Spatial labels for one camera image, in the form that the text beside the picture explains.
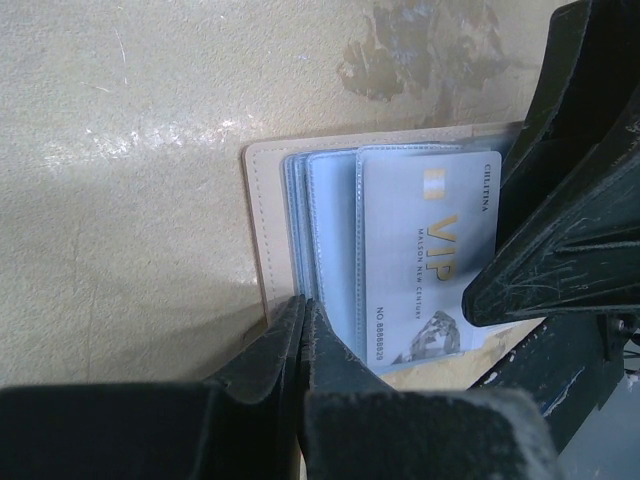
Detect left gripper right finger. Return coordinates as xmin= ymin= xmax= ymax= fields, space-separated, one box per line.
xmin=302 ymin=300 xmax=563 ymax=479

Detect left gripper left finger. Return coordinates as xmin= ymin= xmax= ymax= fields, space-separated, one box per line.
xmin=1 ymin=297 xmax=306 ymax=479

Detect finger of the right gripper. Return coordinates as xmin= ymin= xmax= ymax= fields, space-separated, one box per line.
xmin=496 ymin=1 xmax=639 ymax=255
xmin=462 ymin=112 xmax=639 ymax=326

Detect blue credit cards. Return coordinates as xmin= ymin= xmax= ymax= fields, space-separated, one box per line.
xmin=281 ymin=148 xmax=366 ymax=361

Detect beige leather card holder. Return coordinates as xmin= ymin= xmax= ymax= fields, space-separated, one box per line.
xmin=241 ymin=119 xmax=521 ymax=331

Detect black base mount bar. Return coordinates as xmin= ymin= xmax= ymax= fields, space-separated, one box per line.
xmin=473 ymin=314 xmax=639 ymax=451

